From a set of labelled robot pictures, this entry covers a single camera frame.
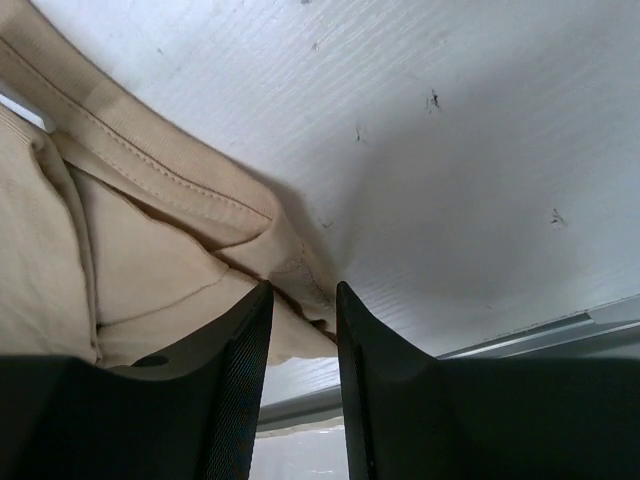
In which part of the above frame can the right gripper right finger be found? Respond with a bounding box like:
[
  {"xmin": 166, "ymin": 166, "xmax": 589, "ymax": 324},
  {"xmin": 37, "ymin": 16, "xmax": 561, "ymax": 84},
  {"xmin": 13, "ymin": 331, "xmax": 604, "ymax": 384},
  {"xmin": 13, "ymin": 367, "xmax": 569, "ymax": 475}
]
[{"xmin": 336, "ymin": 283, "xmax": 639, "ymax": 479}]

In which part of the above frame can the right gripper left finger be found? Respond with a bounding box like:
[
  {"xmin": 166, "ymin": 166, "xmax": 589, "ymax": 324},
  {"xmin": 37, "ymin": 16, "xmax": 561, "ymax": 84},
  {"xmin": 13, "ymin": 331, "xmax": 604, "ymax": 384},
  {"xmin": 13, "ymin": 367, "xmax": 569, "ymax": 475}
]
[{"xmin": 1, "ymin": 282, "xmax": 274, "ymax": 479}]

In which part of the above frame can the beige t shirt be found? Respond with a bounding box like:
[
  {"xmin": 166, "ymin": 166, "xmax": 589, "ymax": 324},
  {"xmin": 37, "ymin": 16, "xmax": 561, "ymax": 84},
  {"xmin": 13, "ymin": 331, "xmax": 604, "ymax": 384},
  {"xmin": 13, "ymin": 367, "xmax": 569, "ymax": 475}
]
[{"xmin": 1, "ymin": 1, "xmax": 336, "ymax": 368}]

